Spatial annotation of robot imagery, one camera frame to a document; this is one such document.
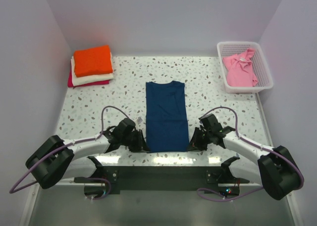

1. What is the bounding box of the pink polo shirt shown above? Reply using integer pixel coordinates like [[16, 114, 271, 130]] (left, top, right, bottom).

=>
[[222, 49, 258, 87]]

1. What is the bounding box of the folded orange t-shirt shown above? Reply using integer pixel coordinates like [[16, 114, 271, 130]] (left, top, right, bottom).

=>
[[73, 45, 113, 77]]

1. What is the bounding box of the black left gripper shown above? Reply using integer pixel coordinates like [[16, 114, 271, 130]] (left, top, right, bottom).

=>
[[120, 129, 150, 153]]

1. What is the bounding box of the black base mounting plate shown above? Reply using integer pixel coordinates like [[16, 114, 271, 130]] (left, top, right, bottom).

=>
[[74, 157, 247, 198]]

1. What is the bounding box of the folded magenta t-shirt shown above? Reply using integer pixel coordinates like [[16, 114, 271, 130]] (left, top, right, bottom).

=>
[[67, 71, 110, 88]]

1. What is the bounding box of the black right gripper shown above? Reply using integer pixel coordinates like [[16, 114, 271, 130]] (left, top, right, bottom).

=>
[[185, 127, 212, 152]]

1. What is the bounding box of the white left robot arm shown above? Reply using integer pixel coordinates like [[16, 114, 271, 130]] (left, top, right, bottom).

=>
[[25, 118, 150, 189]]

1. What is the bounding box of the folded cream t-shirt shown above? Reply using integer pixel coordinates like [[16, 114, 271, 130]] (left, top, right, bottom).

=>
[[69, 57, 114, 86]]

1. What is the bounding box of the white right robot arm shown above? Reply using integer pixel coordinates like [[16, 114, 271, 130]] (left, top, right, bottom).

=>
[[187, 114, 304, 200]]

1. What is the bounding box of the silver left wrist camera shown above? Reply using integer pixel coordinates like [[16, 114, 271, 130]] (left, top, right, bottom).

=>
[[137, 117, 143, 125]]

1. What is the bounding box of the white plastic mesh basket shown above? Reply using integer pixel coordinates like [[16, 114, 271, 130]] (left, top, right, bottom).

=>
[[217, 41, 273, 93]]

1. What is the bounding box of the navy blue printed t-shirt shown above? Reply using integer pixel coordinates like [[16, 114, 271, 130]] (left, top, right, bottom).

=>
[[146, 81, 189, 152]]

